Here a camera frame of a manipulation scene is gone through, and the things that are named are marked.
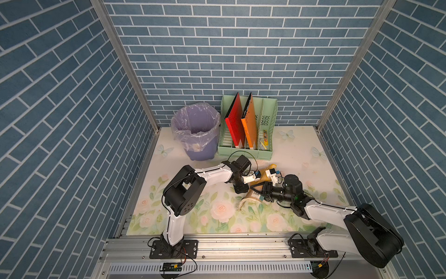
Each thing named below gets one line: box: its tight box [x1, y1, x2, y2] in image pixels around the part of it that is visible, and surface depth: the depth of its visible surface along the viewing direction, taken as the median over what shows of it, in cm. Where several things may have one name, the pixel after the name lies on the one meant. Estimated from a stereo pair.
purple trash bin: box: [170, 102, 221, 162], surface depth 95 cm
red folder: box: [224, 91, 246, 149], surface depth 90 cm
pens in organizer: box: [259, 129, 269, 150], surface depth 117 cm
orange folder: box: [241, 92, 258, 150], surface depth 93 cm
